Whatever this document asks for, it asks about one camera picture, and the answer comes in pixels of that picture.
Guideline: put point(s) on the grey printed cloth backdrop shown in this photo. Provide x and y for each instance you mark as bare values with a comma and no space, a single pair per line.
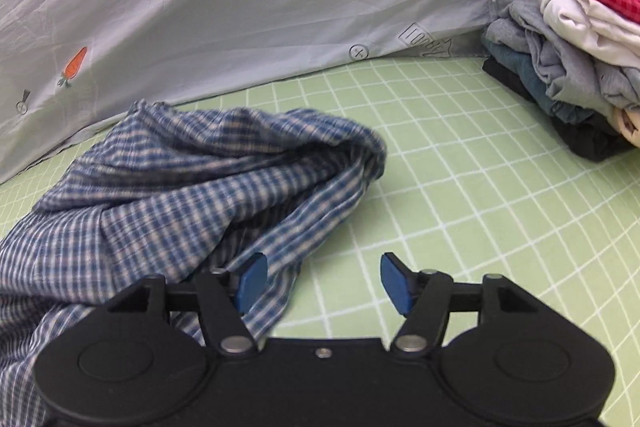
250,7

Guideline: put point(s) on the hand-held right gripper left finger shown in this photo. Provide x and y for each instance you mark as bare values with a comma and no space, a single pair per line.
252,281

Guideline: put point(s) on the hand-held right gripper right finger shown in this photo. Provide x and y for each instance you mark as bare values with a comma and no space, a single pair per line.
395,283

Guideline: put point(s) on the blue plaid shirt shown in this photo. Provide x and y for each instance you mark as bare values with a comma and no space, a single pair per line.
175,187

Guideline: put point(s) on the pile of folded clothes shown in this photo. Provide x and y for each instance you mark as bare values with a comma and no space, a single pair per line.
565,57

